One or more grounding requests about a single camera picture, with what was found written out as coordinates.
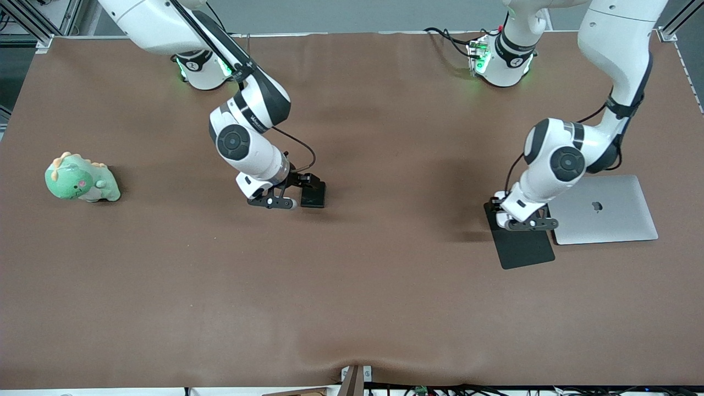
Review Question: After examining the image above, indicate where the black phone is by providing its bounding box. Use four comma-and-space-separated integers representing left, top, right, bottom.
300, 182, 327, 209

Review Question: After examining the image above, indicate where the black mouse pad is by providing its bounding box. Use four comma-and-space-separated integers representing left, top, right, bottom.
483, 201, 556, 271

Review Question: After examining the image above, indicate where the silver closed laptop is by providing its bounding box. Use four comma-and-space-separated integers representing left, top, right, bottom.
548, 175, 659, 246

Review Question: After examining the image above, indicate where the brown table cover mat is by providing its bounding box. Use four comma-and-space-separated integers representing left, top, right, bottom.
0, 31, 704, 388

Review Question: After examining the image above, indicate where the brown wooden stand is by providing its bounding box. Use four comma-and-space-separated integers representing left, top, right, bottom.
261, 366, 365, 396

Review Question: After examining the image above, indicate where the green dinosaur plush toy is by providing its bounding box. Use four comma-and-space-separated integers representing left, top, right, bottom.
45, 152, 121, 203

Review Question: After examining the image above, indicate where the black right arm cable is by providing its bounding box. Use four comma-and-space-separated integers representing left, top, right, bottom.
168, 0, 317, 174

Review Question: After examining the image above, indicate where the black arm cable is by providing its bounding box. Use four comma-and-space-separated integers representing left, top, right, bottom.
504, 82, 655, 194
168, 0, 317, 174

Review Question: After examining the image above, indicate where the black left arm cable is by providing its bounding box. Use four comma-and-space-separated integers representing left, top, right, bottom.
504, 82, 655, 194

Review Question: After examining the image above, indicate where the black cable bundle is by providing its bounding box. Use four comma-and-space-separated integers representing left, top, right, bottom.
366, 384, 704, 396

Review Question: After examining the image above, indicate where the silver metal bracket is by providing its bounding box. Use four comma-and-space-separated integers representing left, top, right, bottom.
340, 365, 373, 383

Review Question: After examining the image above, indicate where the aluminium frame post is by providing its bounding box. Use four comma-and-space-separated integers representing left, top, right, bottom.
657, 0, 704, 42
0, 0, 83, 54

